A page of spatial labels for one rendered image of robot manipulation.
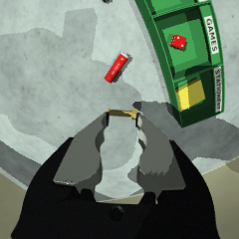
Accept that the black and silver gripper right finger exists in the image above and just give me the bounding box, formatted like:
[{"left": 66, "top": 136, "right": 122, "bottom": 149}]
[{"left": 135, "top": 113, "right": 220, "bottom": 239}]

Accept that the green rack of labelled bins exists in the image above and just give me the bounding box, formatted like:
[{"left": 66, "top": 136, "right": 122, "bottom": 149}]
[{"left": 134, "top": 0, "right": 225, "bottom": 128}]

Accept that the red battery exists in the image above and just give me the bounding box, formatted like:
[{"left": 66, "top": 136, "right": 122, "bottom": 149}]
[{"left": 105, "top": 52, "right": 129, "bottom": 83}]

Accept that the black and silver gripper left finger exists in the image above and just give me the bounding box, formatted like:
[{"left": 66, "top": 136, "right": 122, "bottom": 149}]
[{"left": 11, "top": 112, "right": 110, "bottom": 239}]

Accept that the red die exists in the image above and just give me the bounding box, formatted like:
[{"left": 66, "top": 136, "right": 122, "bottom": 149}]
[{"left": 170, "top": 35, "right": 186, "bottom": 49}]

